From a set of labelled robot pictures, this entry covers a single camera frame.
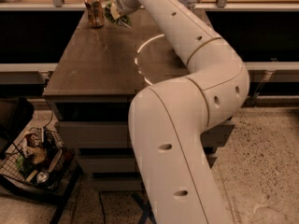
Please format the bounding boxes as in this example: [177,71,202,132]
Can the green jalapeno chip bag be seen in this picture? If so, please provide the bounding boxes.
[104,0,132,28]

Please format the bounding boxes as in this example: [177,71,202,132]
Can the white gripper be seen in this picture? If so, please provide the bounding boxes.
[110,0,137,20]

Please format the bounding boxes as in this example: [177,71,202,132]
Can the grey drawer cabinet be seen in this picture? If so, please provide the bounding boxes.
[42,7,246,193]

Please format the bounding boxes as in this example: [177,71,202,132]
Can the black power cable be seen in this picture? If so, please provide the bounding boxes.
[98,191,107,224]

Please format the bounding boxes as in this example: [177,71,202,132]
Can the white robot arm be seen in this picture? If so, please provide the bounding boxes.
[114,0,249,224]

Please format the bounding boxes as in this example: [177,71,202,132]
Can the black wire basket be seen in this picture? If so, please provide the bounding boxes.
[0,127,74,189]

